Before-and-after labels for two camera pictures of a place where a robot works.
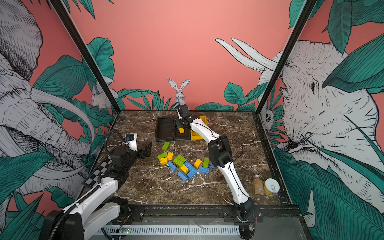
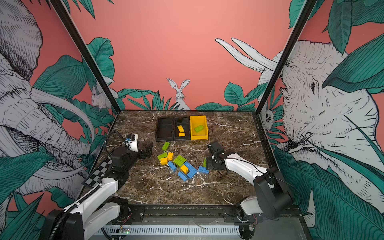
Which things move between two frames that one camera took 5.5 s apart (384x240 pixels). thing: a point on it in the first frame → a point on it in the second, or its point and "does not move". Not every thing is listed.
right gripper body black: [181, 123] → [212, 163]
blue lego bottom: [182, 176] does not move
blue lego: [203, 170] does not move
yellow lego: [184, 169] does not move
